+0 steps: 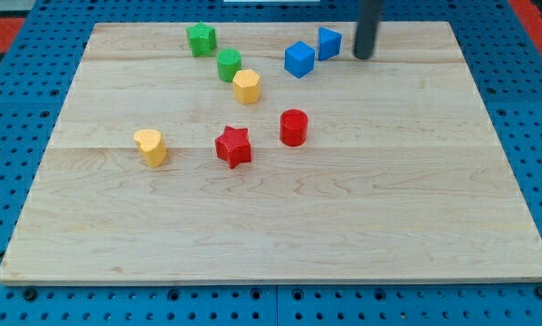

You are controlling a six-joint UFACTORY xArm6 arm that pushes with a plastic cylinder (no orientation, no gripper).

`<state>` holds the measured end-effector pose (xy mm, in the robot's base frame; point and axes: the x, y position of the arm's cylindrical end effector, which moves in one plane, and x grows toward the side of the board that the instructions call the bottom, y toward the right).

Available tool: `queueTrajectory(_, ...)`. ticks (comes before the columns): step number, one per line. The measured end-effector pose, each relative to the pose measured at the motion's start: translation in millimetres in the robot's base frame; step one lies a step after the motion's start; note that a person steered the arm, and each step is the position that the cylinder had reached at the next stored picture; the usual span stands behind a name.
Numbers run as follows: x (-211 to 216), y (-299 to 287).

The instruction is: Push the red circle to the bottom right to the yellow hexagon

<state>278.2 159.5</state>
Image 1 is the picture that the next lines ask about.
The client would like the yellow hexagon block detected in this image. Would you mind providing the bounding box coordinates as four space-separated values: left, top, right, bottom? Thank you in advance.
233 69 261 104

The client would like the red star block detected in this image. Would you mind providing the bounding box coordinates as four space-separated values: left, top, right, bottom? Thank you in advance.
214 125 252 168

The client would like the red cylinder block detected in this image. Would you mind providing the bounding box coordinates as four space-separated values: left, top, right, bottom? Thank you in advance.
280 109 309 147

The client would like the blue cube block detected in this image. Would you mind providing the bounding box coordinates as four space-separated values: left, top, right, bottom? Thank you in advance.
284 41 315 78

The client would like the green cylinder block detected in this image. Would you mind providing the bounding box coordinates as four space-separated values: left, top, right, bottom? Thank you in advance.
216 48 242 82

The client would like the yellow heart block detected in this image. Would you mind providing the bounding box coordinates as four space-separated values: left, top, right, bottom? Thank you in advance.
133 129 167 168

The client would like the light wooden board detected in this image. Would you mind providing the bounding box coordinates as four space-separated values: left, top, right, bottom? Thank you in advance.
0 22 542 286

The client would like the blue triangle block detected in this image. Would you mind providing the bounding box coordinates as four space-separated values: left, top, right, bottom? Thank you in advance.
318 27 342 61

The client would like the green star block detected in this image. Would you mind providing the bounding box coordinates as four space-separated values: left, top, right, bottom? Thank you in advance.
185 22 217 57

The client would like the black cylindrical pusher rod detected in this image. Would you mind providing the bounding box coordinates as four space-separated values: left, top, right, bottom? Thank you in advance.
353 0 385 60

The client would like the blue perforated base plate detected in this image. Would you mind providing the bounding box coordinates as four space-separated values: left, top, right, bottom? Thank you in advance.
0 1 542 325

